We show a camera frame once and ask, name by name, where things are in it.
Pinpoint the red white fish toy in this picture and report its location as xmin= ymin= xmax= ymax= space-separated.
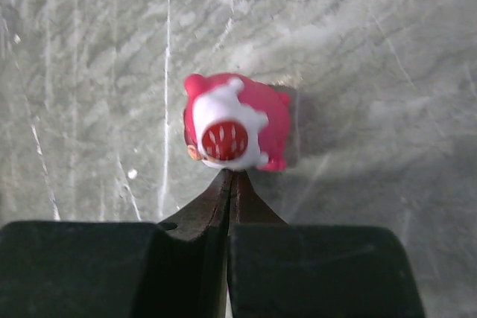
xmin=183 ymin=73 xmax=291 ymax=172

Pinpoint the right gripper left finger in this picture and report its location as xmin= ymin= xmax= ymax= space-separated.
xmin=1 ymin=171 xmax=233 ymax=317

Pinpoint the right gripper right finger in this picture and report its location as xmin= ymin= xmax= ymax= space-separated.
xmin=228 ymin=173 xmax=425 ymax=317

